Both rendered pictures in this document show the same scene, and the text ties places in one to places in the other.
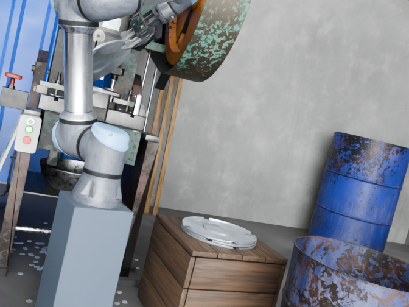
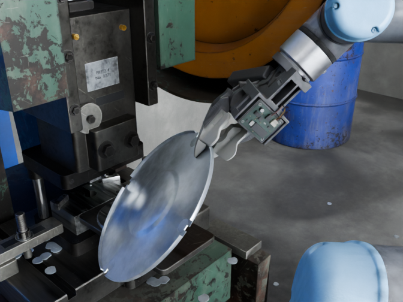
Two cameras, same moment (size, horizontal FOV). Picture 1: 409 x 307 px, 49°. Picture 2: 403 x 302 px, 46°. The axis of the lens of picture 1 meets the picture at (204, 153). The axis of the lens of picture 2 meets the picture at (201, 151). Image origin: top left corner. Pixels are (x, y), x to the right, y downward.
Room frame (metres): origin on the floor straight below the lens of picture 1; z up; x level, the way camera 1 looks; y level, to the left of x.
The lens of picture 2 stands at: (1.15, 0.72, 1.31)
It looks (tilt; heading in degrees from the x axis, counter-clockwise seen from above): 26 degrees down; 334
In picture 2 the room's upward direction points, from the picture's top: straight up
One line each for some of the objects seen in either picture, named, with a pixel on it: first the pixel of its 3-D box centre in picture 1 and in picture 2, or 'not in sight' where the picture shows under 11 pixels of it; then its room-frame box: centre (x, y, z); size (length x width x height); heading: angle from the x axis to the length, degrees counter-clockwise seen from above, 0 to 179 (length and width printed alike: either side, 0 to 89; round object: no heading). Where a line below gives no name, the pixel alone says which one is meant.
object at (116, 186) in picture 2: not in sight; (93, 203); (2.04, 0.55, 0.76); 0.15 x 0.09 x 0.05; 112
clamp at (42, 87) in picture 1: (55, 83); (20, 237); (1.99, 0.70, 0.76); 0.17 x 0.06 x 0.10; 112
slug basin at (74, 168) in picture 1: (75, 177); not in sight; (2.05, 0.55, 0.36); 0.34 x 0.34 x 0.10
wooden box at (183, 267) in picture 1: (207, 278); not in sight; (1.68, -0.12, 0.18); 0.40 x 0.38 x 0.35; 25
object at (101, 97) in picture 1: (97, 103); (146, 251); (1.89, 0.48, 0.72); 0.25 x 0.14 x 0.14; 22
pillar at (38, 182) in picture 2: not in sight; (39, 188); (2.08, 0.65, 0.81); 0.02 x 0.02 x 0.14
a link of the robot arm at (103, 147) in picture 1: (106, 147); not in sight; (1.36, 0.29, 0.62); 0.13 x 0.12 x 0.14; 56
